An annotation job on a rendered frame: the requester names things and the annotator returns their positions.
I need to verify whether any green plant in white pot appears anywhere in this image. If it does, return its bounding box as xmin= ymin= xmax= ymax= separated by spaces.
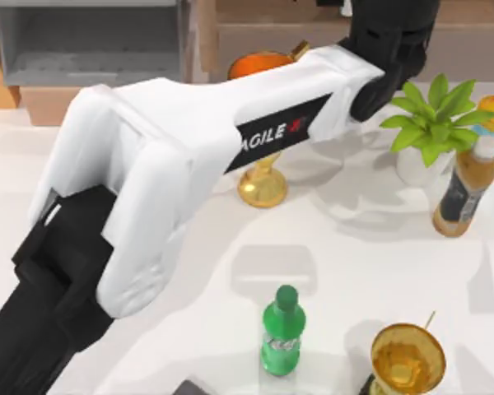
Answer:
xmin=378 ymin=73 xmax=494 ymax=187

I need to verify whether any wooden cupboard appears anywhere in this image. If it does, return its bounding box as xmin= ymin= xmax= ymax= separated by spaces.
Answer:
xmin=0 ymin=0 xmax=357 ymax=112

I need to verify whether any brown bottle with white cap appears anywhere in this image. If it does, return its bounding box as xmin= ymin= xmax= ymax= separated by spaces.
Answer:
xmin=431 ymin=135 xmax=494 ymax=239

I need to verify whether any orange and gold trophy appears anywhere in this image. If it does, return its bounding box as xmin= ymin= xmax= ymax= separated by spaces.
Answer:
xmin=226 ymin=39 xmax=310 ymax=209

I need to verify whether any grey pierced drawer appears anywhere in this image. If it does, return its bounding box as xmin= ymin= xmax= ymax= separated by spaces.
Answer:
xmin=0 ymin=0 xmax=190 ymax=88

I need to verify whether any green bottle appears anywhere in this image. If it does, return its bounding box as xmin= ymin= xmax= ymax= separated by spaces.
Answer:
xmin=258 ymin=284 xmax=307 ymax=378

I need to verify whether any gold trophy with black base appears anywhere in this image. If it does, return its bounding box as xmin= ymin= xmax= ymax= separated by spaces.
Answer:
xmin=359 ymin=310 xmax=448 ymax=395

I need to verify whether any dark grey flat object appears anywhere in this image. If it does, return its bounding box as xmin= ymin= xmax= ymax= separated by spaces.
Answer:
xmin=174 ymin=379 xmax=216 ymax=395

